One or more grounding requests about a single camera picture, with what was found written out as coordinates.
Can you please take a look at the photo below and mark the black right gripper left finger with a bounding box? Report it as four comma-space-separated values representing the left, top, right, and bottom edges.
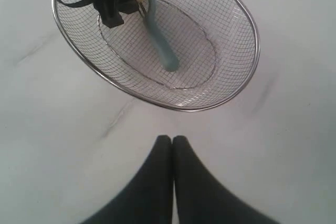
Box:
83, 135, 174, 223

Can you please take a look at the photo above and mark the oval wire mesh basket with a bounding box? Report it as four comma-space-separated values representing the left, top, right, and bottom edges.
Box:
51, 0, 260, 112

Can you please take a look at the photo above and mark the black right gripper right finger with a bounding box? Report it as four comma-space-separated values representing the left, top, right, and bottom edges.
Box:
172, 135, 277, 223

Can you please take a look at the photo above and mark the teal handled vegetable peeler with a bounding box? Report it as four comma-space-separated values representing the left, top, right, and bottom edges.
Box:
139, 0, 180, 72

